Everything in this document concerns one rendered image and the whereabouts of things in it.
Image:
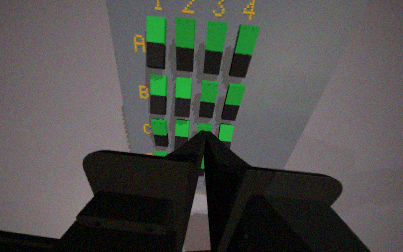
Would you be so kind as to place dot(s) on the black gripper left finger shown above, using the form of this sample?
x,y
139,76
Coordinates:
x,y
173,177

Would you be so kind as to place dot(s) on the grey switch panel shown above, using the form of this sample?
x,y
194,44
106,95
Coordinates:
x,y
249,71

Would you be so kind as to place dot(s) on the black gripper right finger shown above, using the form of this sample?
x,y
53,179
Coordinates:
x,y
230,181

